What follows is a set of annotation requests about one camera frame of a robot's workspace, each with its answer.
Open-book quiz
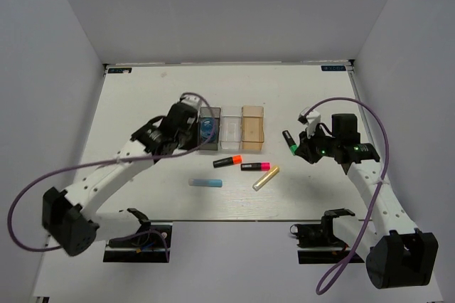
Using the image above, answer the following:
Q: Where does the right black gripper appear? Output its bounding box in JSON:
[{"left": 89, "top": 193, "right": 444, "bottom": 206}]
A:
[{"left": 294, "top": 124, "right": 340, "bottom": 164}]

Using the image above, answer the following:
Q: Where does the blue tape roll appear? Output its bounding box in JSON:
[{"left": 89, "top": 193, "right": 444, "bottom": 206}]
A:
[{"left": 199, "top": 117, "right": 218, "bottom": 143}]

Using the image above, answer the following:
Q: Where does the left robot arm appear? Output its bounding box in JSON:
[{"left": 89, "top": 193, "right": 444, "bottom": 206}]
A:
[{"left": 42, "top": 95, "right": 201, "bottom": 257}]

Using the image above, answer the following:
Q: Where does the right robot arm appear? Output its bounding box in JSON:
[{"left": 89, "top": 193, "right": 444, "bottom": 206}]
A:
[{"left": 295, "top": 111, "right": 439, "bottom": 289}]

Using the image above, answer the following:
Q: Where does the green capped black highlighter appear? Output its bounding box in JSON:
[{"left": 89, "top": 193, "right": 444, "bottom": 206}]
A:
[{"left": 282, "top": 130, "right": 297, "bottom": 156}]

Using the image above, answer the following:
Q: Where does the dark grey plastic container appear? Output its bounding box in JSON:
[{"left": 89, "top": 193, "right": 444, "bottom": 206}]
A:
[{"left": 198, "top": 107, "right": 221, "bottom": 152}]

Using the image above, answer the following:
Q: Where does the clear plastic container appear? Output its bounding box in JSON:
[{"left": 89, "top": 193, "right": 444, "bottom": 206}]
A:
[{"left": 220, "top": 106, "right": 242, "bottom": 152}]

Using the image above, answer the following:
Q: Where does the pink capped black highlighter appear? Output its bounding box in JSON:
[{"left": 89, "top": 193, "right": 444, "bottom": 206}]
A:
[{"left": 240, "top": 162, "right": 271, "bottom": 171}]

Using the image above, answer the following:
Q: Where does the orange capped black highlighter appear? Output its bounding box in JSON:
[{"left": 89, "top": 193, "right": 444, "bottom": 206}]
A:
[{"left": 213, "top": 155, "right": 242, "bottom": 169}]

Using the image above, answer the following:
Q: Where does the amber plastic container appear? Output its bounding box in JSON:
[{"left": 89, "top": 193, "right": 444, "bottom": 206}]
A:
[{"left": 241, "top": 105, "right": 264, "bottom": 152}]

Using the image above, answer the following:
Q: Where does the left table label sticker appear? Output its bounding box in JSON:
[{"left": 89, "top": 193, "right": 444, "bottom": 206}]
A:
[{"left": 107, "top": 68, "right": 132, "bottom": 74}]

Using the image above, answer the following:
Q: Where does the table label sticker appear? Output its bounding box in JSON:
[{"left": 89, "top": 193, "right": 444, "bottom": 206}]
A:
[
  {"left": 107, "top": 68, "right": 132, "bottom": 74},
  {"left": 321, "top": 65, "right": 346, "bottom": 72}
]

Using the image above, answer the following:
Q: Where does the right table label sticker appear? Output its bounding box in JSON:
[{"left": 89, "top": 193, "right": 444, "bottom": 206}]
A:
[{"left": 321, "top": 65, "right": 346, "bottom": 72}]

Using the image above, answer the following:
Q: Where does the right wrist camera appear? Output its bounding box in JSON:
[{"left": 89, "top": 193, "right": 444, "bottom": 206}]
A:
[{"left": 298, "top": 107, "right": 321, "bottom": 139}]

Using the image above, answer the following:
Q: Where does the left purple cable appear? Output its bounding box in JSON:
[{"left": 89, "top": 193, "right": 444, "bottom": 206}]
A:
[{"left": 6, "top": 92, "right": 218, "bottom": 261}]

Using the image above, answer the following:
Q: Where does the purple cable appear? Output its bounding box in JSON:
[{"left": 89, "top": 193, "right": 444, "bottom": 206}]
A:
[
  {"left": 305, "top": 97, "right": 390, "bottom": 295},
  {"left": 6, "top": 92, "right": 218, "bottom": 261}
]

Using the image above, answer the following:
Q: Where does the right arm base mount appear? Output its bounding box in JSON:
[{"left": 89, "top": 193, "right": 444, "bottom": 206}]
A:
[{"left": 289, "top": 223, "right": 350, "bottom": 265}]

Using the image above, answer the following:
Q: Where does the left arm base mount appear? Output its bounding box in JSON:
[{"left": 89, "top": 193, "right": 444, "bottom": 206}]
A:
[{"left": 103, "top": 223, "right": 173, "bottom": 263}]

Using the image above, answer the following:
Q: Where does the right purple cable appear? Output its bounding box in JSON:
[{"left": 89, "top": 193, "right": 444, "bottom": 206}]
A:
[{"left": 305, "top": 97, "right": 390, "bottom": 295}]

